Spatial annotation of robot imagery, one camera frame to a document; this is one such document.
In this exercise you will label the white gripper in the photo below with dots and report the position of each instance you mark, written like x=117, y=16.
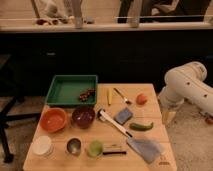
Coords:
x=167, y=115

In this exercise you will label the blue sponge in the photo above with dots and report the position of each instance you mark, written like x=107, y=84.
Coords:
x=123, y=116

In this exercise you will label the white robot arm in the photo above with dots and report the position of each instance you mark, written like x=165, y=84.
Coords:
x=186, y=82

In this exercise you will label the green plastic cup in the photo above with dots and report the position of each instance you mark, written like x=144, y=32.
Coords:
x=95, y=148

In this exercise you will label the small metal cup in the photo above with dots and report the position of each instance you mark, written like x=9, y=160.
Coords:
x=74, y=146

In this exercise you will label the white paper cup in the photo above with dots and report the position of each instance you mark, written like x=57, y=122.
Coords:
x=42, y=146

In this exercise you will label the orange tomato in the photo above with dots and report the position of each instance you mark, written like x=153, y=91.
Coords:
x=141, y=99

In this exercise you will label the green chili pepper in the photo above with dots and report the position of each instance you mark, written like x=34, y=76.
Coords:
x=140, y=127

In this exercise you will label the dark red bowl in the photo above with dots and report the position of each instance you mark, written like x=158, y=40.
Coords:
x=83, y=116

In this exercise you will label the brown item in tray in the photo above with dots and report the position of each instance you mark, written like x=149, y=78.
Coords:
x=85, y=95

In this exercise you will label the green plastic tray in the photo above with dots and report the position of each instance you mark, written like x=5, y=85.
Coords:
x=65, y=90

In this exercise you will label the orange bowl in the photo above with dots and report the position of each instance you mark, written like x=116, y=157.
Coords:
x=53, y=120

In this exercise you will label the black handled brush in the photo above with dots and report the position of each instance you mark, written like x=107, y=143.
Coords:
x=113, y=149

